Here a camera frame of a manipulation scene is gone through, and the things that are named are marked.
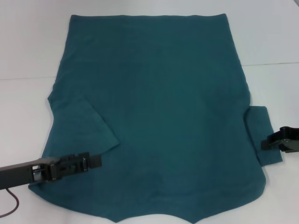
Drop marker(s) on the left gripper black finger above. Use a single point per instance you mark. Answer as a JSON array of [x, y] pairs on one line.
[[94, 161]]

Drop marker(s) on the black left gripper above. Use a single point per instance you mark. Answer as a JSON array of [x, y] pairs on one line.
[[18, 173]]

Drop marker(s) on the blue-green shirt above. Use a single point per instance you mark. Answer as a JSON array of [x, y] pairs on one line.
[[151, 93]]

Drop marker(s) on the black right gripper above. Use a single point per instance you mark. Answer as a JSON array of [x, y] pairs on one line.
[[290, 137]]

